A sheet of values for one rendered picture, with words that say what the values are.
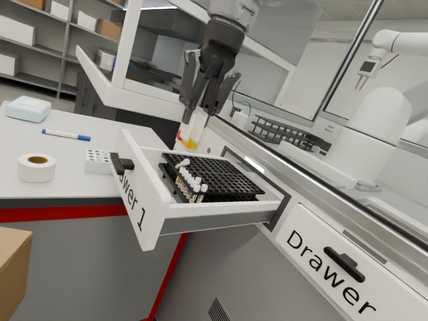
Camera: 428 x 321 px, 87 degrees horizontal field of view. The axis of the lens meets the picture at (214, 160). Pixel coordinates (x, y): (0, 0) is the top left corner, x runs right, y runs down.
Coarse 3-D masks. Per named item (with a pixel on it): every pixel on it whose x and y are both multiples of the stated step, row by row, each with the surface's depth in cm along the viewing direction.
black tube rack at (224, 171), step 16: (176, 160) 57; (192, 160) 60; (208, 160) 64; (224, 160) 69; (176, 176) 54; (192, 176) 51; (208, 176) 55; (224, 176) 58; (240, 176) 63; (176, 192) 50; (208, 192) 47; (224, 192) 50; (240, 192) 53; (256, 192) 56
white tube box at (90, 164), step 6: (84, 150) 66; (90, 150) 67; (96, 150) 68; (102, 150) 69; (108, 150) 70; (84, 156) 64; (90, 156) 64; (96, 156) 65; (108, 156) 67; (84, 162) 63; (90, 162) 61; (96, 162) 62; (102, 162) 63; (108, 162) 64; (84, 168) 62; (90, 168) 62; (96, 168) 63; (102, 168) 63; (108, 168) 64
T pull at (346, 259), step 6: (324, 252) 42; (330, 252) 41; (336, 252) 41; (336, 258) 40; (342, 258) 40; (348, 258) 41; (342, 264) 39; (348, 264) 39; (354, 264) 40; (348, 270) 39; (354, 270) 38; (354, 276) 38; (360, 276) 37; (360, 282) 37
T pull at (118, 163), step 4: (112, 152) 44; (112, 156) 44; (116, 156) 44; (112, 160) 43; (116, 160) 42; (120, 160) 43; (124, 160) 43; (128, 160) 44; (116, 164) 41; (120, 164) 41; (124, 164) 42; (128, 164) 43; (132, 164) 43; (116, 168) 41; (120, 168) 40; (124, 168) 42; (128, 168) 43; (132, 168) 43; (116, 172) 40; (120, 172) 40; (124, 172) 40
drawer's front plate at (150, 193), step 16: (128, 144) 48; (144, 160) 43; (128, 176) 46; (144, 176) 39; (128, 192) 45; (144, 192) 39; (160, 192) 35; (128, 208) 44; (144, 208) 38; (160, 208) 34; (144, 224) 38; (160, 224) 36; (144, 240) 37
